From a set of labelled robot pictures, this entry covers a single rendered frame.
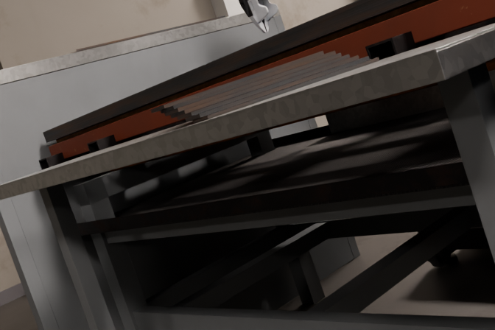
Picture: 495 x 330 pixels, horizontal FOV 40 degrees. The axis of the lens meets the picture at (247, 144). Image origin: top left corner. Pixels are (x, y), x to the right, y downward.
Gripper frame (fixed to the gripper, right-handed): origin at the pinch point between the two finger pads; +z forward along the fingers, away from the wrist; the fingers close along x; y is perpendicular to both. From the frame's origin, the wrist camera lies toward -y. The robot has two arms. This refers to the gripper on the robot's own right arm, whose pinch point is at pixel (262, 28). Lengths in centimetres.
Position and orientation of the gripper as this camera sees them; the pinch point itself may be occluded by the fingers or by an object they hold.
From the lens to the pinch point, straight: 175.3
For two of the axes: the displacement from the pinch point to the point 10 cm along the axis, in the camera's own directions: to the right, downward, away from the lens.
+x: 6.9, -2.8, 6.7
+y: 6.5, -1.7, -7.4
